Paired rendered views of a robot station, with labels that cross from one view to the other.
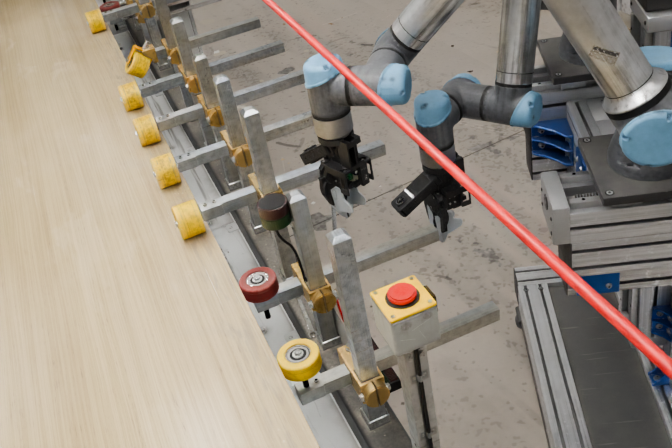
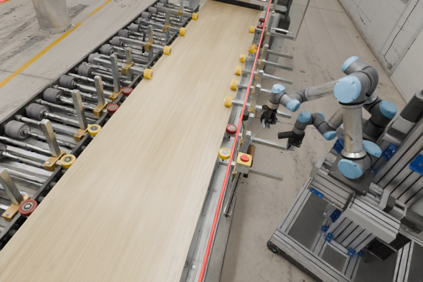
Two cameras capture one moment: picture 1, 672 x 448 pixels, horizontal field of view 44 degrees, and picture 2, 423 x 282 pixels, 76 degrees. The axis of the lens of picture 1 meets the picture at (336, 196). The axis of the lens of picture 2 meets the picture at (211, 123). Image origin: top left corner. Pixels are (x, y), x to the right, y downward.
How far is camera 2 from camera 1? 0.36 m
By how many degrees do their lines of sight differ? 20
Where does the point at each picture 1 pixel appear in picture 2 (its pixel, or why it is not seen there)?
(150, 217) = (221, 94)
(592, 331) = (318, 203)
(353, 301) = (243, 150)
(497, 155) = not seen: hidden behind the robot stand
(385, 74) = (291, 101)
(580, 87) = not seen: hidden behind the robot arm
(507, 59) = (333, 118)
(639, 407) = (311, 231)
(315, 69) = (275, 88)
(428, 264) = (294, 153)
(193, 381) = (198, 140)
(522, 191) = not seen: hidden behind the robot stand
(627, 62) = (354, 143)
